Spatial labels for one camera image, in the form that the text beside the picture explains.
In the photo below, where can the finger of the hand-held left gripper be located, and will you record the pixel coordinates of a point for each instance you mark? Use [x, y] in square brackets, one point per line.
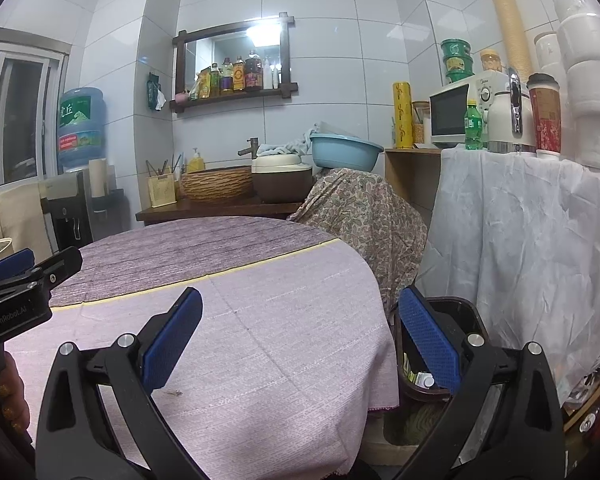
[60, 265]
[12, 264]

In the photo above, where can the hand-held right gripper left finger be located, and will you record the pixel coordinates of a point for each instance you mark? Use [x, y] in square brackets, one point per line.
[175, 340]

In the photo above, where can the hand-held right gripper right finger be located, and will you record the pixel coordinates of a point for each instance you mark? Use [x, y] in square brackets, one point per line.
[427, 340]

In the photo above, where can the dark brown trash bin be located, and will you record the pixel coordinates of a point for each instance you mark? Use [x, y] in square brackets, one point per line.
[472, 311]

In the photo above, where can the person's left hand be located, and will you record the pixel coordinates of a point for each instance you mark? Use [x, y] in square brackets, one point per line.
[15, 385]

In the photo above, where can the yellow-green packet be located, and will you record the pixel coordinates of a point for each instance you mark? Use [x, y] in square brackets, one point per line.
[408, 366]

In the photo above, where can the small white carton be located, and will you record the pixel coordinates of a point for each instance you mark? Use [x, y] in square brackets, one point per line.
[423, 380]

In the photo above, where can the beige cloth cover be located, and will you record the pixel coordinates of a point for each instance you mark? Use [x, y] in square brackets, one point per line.
[20, 220]

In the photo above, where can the black water dispenser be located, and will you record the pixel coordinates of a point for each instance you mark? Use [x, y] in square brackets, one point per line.
[67, 215]

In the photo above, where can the grey-pink tablecloth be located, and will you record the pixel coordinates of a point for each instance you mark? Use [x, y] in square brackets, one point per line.
[240, 300]

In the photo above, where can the beige paper cup tube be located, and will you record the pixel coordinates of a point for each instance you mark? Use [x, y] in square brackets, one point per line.
[99, 177]

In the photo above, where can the yellow chopstick holder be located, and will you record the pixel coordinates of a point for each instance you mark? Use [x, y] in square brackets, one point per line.
[161, 191]

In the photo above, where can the dark wooden counter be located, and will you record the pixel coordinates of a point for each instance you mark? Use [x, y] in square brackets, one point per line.
[205, 210]

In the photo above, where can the white crinkled cloth cover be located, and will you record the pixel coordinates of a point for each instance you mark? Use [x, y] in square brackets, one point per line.
[520, 240]

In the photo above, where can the blue water jug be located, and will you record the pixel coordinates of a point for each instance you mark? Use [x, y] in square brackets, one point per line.
[80, 130]

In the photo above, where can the floral patterned cloth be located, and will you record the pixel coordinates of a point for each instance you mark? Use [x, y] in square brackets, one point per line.
[360, 220]

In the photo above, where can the light wooden cabinet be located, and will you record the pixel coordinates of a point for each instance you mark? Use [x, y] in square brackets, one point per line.
[410, 190]

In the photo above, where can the wicker basket basin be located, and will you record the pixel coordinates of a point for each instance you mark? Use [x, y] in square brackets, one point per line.
[217, 185]

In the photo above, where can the yellow soap pump bottle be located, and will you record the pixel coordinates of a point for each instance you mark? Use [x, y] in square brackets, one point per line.
[196, 162]

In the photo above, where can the brown white rice cooker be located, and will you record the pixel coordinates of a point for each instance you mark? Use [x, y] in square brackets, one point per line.
[280, 185]

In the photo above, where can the green hanging packet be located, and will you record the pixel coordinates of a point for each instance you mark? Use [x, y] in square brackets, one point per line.
[155, 92]

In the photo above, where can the light blue plastic basin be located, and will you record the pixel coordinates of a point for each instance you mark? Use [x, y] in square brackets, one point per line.
[345, 152]

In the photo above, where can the metal faucet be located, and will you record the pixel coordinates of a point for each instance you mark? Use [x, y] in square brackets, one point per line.
[252, 147]

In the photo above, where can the small pink cup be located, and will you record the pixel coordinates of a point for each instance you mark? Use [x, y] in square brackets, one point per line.
[182, 97]

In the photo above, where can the glass jar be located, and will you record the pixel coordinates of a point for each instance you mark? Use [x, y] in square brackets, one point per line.
[421, 125]

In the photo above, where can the green soda bottle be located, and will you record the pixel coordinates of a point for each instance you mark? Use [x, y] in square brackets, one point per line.
[473, 127]

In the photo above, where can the grey towel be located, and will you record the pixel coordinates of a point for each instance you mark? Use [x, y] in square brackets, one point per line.
[290, 149]

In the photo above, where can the white microwave oven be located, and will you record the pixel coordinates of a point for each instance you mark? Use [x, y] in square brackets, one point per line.
[447, 115]

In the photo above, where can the yellow cylinder canister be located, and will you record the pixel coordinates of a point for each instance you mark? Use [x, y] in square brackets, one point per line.
[402, 115]

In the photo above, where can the white electric kettle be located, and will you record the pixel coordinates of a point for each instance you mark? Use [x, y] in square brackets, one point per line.
[500, 120]

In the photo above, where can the wooden framed mirror shelf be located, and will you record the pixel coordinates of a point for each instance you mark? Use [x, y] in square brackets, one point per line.
[179, 55]

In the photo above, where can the red paper cup dark lid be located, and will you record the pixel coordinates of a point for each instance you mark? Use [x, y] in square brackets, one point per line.
[545, 120]

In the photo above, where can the row of condiment bottles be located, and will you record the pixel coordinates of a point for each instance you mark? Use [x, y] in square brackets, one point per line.
[252, 75]

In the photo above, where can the yellow lidded jar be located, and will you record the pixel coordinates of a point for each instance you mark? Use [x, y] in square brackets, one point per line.
[491, 61]

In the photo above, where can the stack of white disposable bowls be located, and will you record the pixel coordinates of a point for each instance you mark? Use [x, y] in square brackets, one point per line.
[590, 85]

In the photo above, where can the tall stack of paper cups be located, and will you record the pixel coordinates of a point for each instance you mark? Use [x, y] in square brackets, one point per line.
[510, 20]

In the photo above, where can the window with white frame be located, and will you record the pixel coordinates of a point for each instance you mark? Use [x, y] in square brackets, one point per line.
[20, 110]

